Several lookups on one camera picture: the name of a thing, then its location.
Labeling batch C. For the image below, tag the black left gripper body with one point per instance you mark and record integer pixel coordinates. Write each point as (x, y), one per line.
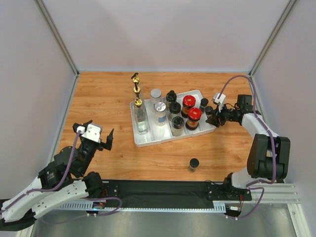
(88, 150)

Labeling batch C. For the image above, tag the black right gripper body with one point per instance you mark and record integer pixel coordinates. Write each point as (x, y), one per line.
(219, 118)

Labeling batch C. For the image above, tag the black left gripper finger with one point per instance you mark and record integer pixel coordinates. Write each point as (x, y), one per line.
(81, 126)
(109, 141)

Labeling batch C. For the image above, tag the small black lid spice jar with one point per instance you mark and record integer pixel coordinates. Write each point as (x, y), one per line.
(193, 164)
(203, 104)
(208, 111)

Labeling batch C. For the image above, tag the red lid sauce jar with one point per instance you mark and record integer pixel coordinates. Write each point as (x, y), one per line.
(194, 115)
(188, 102)

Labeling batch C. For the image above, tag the white powder jar black lid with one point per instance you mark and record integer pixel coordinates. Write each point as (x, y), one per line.
(177, 125)

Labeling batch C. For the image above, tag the clear glass oil bottle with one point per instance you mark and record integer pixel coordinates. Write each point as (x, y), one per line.
(140, 115)

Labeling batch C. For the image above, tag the black knob grinder bottle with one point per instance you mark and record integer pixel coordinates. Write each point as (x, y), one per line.
(174, 110)

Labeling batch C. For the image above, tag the black cap spice bottle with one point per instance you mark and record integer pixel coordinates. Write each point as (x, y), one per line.
(171, 96)

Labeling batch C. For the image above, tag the salt jar silver lid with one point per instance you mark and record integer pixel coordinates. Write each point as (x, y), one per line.
(160, 113)

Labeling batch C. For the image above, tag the glass oil bottle dark sauce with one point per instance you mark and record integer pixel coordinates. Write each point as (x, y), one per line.
(138, 93)

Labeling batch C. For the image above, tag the salt jar blue label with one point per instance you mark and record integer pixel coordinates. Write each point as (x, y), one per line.
(156, 96)

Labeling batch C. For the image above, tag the glass oil bottle brown sauce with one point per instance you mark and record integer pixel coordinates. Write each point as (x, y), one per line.
(135, 79)

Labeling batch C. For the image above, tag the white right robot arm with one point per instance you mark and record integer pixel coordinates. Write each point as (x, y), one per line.
(268, 158)

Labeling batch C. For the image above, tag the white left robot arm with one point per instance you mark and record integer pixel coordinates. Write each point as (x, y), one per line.
(62, 180)

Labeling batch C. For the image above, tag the white divided organizer tray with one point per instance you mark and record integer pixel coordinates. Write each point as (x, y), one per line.
(161, 134)

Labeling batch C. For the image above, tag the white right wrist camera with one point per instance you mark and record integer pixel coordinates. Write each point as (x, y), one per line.
(219, 101)

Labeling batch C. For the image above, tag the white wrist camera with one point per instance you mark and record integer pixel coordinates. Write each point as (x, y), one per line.
(93, 132)
(219, 101)

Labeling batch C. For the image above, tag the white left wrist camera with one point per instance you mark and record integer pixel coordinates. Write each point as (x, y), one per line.
(93, 132)

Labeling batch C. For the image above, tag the aluminium frame rail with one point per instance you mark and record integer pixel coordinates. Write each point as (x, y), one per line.
(168, 196)

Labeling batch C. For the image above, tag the left aluminium corner post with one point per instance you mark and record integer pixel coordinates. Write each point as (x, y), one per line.
(52, 27)

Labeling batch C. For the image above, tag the aluminium corner post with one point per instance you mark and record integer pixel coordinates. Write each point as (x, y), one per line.
(273, 35)
(52, 27)

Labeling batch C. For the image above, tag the right aluminium corner post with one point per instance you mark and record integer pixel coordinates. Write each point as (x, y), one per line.
(273, 35)

